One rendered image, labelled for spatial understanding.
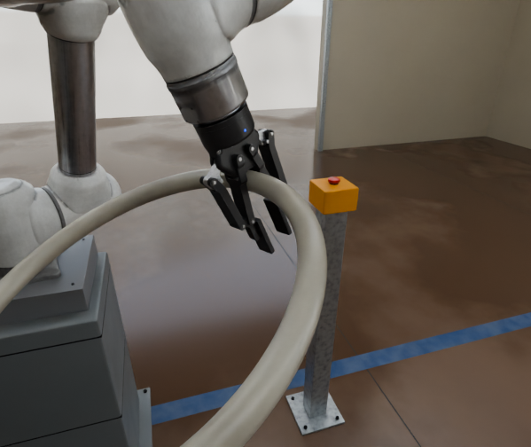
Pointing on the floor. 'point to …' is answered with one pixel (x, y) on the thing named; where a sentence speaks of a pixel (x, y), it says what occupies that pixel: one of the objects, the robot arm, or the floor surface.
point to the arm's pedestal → (59, 380)
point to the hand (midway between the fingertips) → (269, 226)
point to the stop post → (319, 411)
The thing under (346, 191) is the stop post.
